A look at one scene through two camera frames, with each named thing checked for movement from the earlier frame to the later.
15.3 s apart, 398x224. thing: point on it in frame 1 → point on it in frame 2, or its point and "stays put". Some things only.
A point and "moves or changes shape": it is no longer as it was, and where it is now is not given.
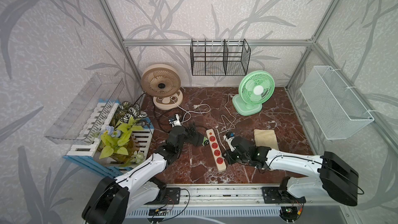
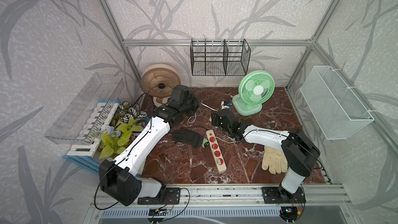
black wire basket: (219, 57) stays put
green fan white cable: (228, 130) moves or changes shape
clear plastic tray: (85, 113) stays put
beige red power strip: (215, 150) stays put
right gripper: (227, 155) → (214, 119)
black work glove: (192, 136) stays put
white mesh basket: (337, 110) stays put
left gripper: (183, 129) → (197, 104)
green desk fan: (256, 88) stays put
